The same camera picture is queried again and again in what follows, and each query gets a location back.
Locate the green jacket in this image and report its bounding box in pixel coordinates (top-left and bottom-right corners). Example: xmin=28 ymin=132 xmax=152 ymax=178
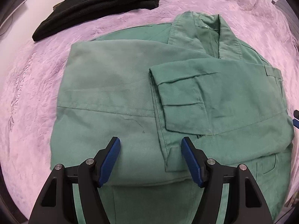
xmin=50 ymin=12 xmax=294 ymax=223

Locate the black garment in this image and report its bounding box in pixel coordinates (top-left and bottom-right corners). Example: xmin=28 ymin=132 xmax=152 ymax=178
xmin=32 ymin=0 xmax=159 ymax=42

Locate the grey quilted headboard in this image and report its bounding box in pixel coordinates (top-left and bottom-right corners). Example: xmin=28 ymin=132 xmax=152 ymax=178
xmin=272 ymin=0 xmax=299 ymax=40

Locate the purple bed blanket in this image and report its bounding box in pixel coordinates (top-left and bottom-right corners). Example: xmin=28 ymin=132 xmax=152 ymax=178
xmin=1 ymin=0 xmax=298 ymax=217

